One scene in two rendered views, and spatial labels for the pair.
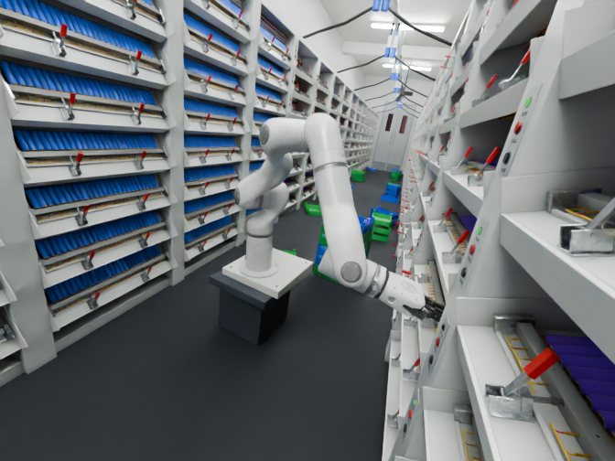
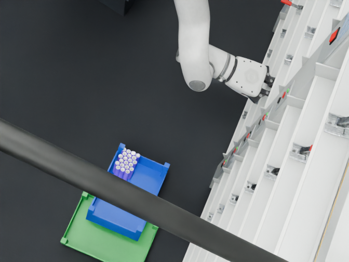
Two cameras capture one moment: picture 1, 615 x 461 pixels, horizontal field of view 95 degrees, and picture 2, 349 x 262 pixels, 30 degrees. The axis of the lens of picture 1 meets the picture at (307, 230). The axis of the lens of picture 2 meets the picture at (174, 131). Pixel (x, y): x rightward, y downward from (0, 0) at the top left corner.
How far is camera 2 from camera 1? 1.44 m
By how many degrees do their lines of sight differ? 55
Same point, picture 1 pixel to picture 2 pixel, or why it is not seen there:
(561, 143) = not seen: hidden behind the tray
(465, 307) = (252, 143)
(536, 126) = (279, 114)
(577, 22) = (292, 100)
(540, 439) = not seen: hidden behind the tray
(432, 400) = (239, 159)
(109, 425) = (7, 105)
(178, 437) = (66, 114)
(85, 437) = not seen: outside the picture
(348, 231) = (196, 61)
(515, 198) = (271, 127)
